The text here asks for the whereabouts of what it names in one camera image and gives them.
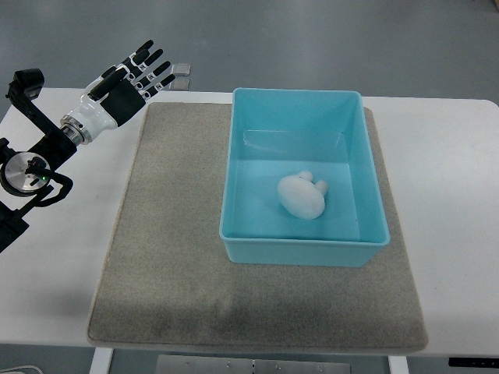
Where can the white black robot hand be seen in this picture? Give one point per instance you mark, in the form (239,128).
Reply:
(117,95)

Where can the white bunny toy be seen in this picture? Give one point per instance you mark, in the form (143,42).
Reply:
(302,197)

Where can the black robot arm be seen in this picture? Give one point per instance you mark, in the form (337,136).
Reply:
(32,173)

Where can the light blue plastic box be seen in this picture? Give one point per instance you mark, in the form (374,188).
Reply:
(275,133)

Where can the lower metal floor plate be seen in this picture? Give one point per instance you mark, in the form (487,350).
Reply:
(180,84)

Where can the metal floor plate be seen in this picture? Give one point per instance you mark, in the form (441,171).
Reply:
(180,84)
(181,69)

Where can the upper metal floor plate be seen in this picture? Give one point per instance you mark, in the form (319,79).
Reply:
(181,69)

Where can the grey felt mat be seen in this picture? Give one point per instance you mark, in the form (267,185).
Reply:
(168,284)

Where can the white left table leg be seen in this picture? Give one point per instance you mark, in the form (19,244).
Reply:
(101,361)

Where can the white table leg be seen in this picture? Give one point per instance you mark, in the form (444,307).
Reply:
(398,365)
(101,361)

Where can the white right table leg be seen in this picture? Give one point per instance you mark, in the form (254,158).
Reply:
(398,365)

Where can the black table control panel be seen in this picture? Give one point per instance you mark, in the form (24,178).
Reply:
(467,362)

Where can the metal table base plate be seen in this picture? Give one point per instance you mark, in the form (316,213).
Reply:
(196,364)

